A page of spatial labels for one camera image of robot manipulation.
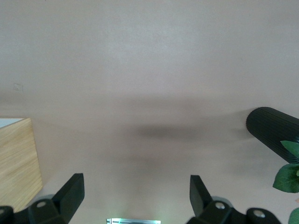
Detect black ribbed vase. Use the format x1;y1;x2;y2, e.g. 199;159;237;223
246;106;299;165

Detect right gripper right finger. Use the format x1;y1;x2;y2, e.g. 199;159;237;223
189;175;234;224

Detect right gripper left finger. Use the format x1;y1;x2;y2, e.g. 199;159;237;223
28;173;84;224

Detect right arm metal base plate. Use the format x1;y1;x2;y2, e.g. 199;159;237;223
106;218;162;224

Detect artificial rose with green leaves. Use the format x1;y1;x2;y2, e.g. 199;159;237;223
273;140;299;224

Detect light wooden cabinet box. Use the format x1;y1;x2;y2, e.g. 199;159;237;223
0;118;44;214

